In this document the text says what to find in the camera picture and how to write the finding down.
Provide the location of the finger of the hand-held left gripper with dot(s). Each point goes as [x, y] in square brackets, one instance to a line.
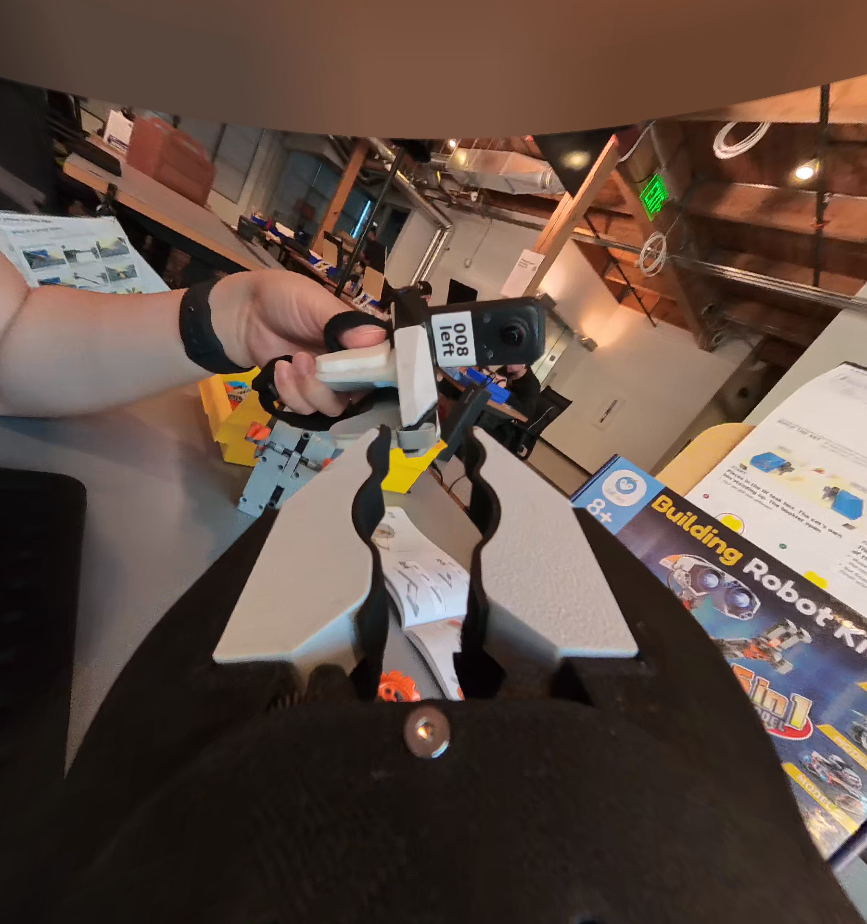
[415, 375]

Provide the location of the yellow plastic bin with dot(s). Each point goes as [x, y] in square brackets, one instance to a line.
[228, 440]

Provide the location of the grey air duct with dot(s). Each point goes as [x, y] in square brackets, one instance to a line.
[506, 173]

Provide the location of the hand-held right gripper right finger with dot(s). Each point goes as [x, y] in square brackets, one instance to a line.
[556, 577]

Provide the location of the grey robot model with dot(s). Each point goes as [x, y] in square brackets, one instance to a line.
[282, 469]

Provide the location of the person's left forearm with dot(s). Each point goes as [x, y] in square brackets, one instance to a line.
[80, 346]

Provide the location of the black disc-topped pole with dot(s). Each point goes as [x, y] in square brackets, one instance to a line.
[373, 216]

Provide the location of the orange gear wheel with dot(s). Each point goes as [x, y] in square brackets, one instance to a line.
[396, 687]

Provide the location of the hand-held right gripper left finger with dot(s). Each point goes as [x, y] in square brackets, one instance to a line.
[289, 577]

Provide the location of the black wristband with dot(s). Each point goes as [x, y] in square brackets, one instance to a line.
[195, 332]

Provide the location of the ceiling spot lamp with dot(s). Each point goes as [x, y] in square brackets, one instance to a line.
[805, 172]

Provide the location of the person's left hand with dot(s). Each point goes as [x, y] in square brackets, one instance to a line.
[275, 310]

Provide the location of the white paper notice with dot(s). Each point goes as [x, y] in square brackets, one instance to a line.
[524, 273]

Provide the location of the open instruction booklet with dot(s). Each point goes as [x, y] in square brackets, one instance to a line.
[419, 577]

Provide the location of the blue robot kit box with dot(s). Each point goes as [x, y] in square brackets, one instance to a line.
[765, 635]

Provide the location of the green exit sign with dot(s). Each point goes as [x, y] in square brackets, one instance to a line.
[654, 195]

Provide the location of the long grey worktable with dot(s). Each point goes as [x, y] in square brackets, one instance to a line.
[166, 209]

